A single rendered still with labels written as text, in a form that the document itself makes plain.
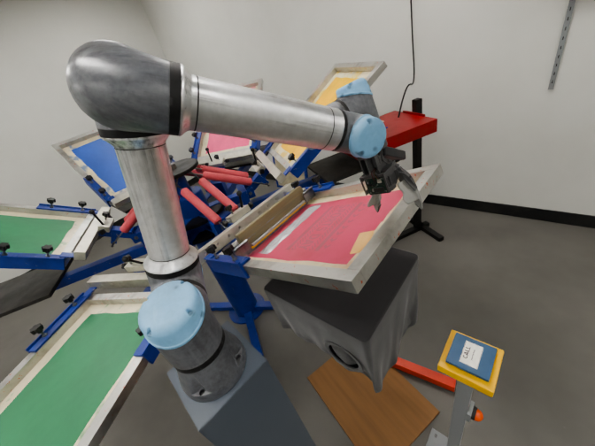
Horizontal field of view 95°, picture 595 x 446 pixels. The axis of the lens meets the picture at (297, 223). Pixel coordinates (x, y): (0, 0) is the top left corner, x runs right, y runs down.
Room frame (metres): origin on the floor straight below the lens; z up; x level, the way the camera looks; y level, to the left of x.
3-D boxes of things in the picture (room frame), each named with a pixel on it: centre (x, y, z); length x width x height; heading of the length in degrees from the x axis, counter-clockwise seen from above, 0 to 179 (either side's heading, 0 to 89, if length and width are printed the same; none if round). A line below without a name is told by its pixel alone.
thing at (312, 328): (0.70, 0.04, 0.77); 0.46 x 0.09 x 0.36; 41
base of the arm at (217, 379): (0.39, 0.28, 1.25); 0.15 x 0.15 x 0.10
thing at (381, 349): (0.64, -0.26, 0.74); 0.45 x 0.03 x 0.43; 131
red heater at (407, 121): (1.93, -0.77, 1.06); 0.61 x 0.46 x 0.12; 101
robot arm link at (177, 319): (0.40, 0.28, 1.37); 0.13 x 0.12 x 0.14; 16
